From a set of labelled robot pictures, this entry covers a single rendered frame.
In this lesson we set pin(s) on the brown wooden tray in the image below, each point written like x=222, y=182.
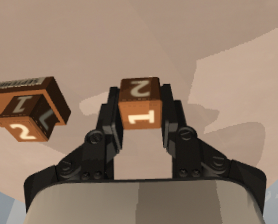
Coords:
x=44, y=85

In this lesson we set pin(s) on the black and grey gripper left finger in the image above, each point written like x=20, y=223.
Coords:
x=100, y=144

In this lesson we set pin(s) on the orange number cube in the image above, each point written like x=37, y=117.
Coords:
x=29, y=118
x=140, y=103

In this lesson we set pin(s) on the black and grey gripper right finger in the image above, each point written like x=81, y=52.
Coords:
x=189, y=152

